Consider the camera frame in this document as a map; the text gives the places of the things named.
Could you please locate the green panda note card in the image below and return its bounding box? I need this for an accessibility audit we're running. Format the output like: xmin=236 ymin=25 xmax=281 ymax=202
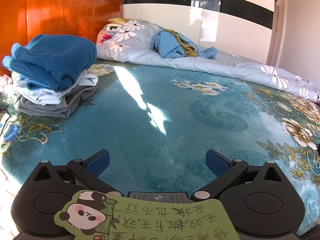
xmin=54 ymin=190 xmax=234 ymax=240

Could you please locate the orange wooden headboard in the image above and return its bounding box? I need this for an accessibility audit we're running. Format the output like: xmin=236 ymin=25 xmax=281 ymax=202
xmin=0 ymin=0 xmax=124 ymax=77

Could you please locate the folded grey garment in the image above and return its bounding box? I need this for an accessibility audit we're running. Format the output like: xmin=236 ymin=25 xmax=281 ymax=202
xmin=14 ymin=84 xmax=97 ymax=118

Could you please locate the wooden door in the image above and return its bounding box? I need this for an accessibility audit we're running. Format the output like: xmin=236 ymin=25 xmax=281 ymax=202
xmin=266 ymin=4 xmax=288 ymax=67

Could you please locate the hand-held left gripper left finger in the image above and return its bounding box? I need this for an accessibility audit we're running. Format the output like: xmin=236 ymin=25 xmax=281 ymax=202
xmin=21 ymin=149 xmax=124 ymax=198

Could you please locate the pink floral cloth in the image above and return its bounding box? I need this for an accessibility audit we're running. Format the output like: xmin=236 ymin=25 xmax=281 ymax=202
xmin=0 ymin=75 xmax=13 ymax=93

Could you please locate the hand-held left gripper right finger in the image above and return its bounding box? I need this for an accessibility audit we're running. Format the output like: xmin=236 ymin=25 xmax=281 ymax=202
xmin=191 ymin=149 xmax=298 ymax=200

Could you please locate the folded dark blue fleece garment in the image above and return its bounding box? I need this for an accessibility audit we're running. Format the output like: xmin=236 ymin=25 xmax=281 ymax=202
xmin=2 ymin=34 xmax=97 ymax=92

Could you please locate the pink floral pillow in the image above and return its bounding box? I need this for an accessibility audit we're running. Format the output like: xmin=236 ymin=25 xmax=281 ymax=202
xmin=96 ymin=17 xmax=140 ymax=46

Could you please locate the blue shirt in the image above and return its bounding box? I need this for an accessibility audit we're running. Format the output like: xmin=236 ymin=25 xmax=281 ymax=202
xmin=150 ymin=29 xmax=185 ymax=58

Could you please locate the white wardrobe with black stripe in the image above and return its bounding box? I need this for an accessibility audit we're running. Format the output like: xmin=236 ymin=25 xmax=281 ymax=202
xmin=122 ymin=0 xmax=275 ymax=63

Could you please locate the olive green garment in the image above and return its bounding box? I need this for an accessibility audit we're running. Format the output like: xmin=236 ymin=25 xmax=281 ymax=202
xmin=164 ymin=29 xmax=198 ymax=57

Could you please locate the pale blue floral quilt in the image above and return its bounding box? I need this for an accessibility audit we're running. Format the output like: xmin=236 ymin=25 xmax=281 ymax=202
xmin=96 ymin=19 xmax=320 ymax=103

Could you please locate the teal floral blanket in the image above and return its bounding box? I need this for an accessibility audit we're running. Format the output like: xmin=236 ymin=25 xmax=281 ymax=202
xmin=0 ymin=59 xmax=320 ymax=235

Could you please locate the folded pale blue garment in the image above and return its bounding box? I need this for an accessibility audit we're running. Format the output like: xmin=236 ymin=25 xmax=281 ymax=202
xmin=14 ymin=70 xmax=99 ymax=105

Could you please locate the light blue garment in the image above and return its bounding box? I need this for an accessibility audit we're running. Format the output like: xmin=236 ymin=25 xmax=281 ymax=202
xmin=180 ymin=35 xmax=218 ymax=60

